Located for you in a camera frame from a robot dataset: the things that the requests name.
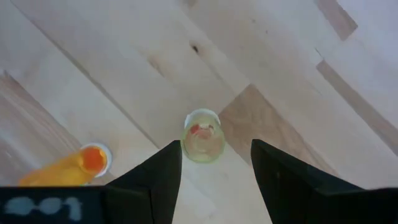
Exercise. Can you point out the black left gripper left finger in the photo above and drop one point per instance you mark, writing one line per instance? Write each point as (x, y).
(155, 186)

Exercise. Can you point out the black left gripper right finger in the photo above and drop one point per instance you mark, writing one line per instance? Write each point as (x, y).
(286, 186)

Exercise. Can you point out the pale green bottle with pills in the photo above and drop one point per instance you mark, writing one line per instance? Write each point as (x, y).
(202, 146)

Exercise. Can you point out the orange pill bottle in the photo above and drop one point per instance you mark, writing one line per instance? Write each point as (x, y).
(62, 171)

